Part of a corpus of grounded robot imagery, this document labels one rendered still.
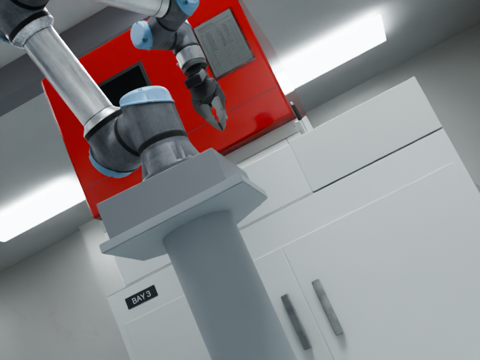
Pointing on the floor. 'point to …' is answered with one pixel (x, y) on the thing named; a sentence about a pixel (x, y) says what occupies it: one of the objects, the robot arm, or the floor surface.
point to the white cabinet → (349, 268)
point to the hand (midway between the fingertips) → (219, 125)
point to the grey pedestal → (214, 269)
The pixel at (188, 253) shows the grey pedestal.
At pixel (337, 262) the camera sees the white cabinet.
